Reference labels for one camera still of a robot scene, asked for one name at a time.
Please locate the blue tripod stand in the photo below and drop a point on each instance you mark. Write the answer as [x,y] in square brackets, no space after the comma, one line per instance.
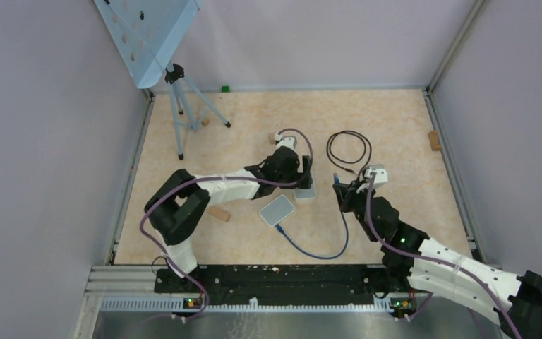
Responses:
[182,113]

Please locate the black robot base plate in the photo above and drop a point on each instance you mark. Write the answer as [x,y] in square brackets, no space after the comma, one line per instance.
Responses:
[325,285]

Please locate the white slotted cable duct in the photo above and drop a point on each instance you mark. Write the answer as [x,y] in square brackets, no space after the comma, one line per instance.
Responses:
[179,305]

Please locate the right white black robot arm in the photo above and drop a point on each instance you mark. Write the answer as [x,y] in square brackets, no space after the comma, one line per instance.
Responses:
[421,262]

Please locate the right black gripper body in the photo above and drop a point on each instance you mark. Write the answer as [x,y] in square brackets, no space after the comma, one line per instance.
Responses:
[355,200]

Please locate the white power adapter box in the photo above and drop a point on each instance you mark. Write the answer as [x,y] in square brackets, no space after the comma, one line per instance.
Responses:
[302,195]

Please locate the wooden block at right edge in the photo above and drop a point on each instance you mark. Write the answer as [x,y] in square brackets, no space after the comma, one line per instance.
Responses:
[434,140]

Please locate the wooden block near left arm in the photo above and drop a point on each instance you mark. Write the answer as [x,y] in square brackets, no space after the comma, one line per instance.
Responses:
[219,213]

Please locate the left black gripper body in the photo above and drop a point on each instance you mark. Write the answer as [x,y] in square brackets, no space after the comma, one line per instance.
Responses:
[301,179]

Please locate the grey network switch box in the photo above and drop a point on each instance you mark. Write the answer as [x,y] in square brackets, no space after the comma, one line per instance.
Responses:
[277,211]

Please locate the blue perforated metal panel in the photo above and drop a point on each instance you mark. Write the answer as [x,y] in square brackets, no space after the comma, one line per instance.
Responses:
[147,33]

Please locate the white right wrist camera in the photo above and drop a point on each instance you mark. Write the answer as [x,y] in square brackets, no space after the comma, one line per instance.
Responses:
[375,175]

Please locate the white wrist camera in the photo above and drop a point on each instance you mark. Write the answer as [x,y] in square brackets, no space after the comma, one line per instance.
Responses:
[375,175]
[288,142]

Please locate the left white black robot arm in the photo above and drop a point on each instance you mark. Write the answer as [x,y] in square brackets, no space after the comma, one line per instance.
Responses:
[175,210]

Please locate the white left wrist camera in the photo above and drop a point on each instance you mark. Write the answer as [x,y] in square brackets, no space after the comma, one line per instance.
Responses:
[288,142]

